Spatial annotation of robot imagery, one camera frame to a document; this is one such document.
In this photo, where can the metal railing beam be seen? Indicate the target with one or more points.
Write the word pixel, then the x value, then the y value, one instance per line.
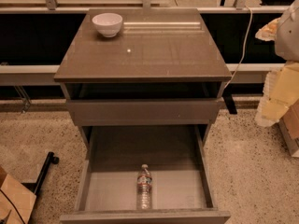
pixel 43 75

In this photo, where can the closed grey top drawer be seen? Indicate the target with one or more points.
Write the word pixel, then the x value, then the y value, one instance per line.
pixel 133 112

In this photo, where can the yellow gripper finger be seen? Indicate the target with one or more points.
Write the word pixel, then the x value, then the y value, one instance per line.
pixel 269 31

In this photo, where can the cardboard box right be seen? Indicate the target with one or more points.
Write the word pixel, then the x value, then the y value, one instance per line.
pixel 289 126

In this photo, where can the clear plastic water bottle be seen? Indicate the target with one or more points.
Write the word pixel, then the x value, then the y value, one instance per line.
pixel 144 189

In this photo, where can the white ceramic bowl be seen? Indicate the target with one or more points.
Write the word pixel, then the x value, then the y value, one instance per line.
pixel 107 24

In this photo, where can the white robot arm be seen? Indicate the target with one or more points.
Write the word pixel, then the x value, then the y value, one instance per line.
pixel 284 31

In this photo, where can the open grey middle drawer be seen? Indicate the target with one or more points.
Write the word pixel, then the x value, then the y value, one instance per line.
pixel 180 188

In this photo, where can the brown cardboard box left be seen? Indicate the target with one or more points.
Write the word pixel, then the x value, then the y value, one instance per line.
pixel 16 201

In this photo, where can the grey drawer cabinet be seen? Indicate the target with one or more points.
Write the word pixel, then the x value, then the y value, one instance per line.
pixel 159 54

